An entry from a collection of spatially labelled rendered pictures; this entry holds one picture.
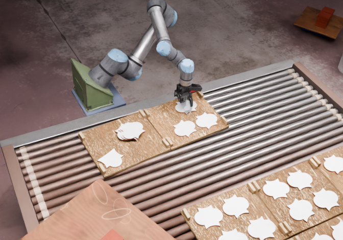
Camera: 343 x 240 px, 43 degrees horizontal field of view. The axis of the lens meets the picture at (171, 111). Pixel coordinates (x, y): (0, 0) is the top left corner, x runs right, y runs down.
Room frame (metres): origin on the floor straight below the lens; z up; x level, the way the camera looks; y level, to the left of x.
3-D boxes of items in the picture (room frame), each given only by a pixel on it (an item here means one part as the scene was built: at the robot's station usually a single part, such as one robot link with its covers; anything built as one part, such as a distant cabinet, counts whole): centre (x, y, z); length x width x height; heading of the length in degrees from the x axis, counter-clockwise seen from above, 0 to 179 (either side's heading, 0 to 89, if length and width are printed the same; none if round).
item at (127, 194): (1.61, -0.26, 0.90); 1.95 x 0.05 x 0.05; 121
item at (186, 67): (1.99, -0.06, 1.24); 0.09 x 0.08 x 0.11; 30
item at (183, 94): (1.99, -0.06, 1.08); 0.09 x 0.08 x 0.12; 125
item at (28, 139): (2.10, 0.03, 0.89); 2.08 x 0.08 x 0.06; 121
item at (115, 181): (1.70, -0.21, 0.90); 1.95 x 0.05 x 0.05; 121
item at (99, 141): (1.67, 0.25, 0.93); 0.41 x 0.35 x 0.02; 126
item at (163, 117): (1.91, -0.09, 0.93); 0.41 x 0.35 x 0.02; 125
